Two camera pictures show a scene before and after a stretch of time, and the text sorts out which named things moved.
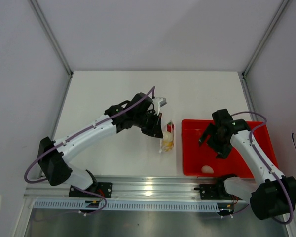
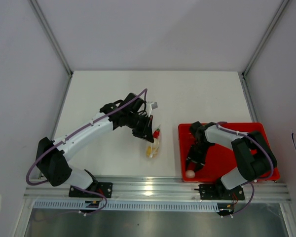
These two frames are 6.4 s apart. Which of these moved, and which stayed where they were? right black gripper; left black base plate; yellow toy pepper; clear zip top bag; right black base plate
Moved: right black gripper; clear zip top bag; yellow toy pepper
Stayed: left black base plate; right black base plate
